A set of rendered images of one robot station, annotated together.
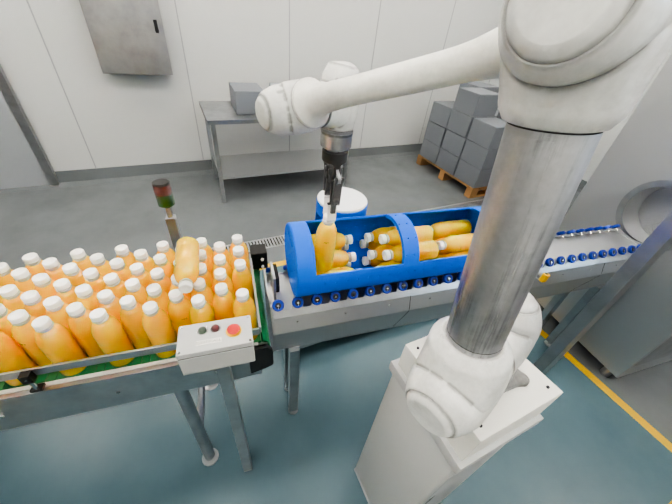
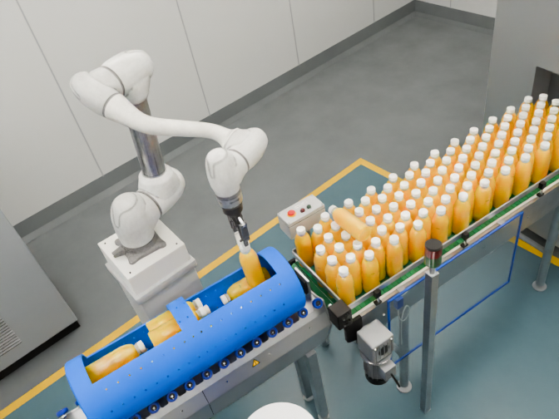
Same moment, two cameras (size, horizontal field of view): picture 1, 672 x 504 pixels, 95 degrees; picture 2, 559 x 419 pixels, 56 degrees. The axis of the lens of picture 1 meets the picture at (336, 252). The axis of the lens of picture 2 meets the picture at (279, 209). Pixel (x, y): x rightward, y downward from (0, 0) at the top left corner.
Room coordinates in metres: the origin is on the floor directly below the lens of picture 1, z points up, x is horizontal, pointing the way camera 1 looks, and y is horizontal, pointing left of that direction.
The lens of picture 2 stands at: (2.31, 0.12, 2.72)
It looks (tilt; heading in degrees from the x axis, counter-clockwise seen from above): 42 degrees down; 177
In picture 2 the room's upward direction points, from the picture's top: 12 degrees counter-clockwise
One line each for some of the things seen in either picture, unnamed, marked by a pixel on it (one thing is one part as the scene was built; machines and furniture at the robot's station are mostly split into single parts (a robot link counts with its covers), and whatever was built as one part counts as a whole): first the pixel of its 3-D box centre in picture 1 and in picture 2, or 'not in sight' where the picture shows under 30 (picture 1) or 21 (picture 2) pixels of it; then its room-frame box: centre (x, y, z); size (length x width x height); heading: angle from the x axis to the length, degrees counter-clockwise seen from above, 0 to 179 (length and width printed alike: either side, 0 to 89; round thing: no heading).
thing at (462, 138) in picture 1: (474, 137); not in sight; (4.55, -1.75, 0.59); 1.20 x 0.80 x 1.19; 29
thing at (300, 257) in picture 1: (394, 247); (191, 333); (1.04, -0.24, 1.09); 0.88 x 0.28 x 0.28; 111
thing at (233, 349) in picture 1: (217, 344); (302, 216); (0.52, 0.31, 1.05); 0.20 x 0.10 x 0.10; 111
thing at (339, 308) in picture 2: (258, 258); (339, 314); (1.03, 0.34, 0.95); 0.10 x 0.07 x 0.10; 21
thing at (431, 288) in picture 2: (195, 304); (427, 351); (1.06, 0.71, 0.55); 0.04 x 0.04 x 1.10; 21
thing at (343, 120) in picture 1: (336, 96); (224, 169); (0.87, 0.05, 1.68); 0.13 x 0.11 x 0.16; 137
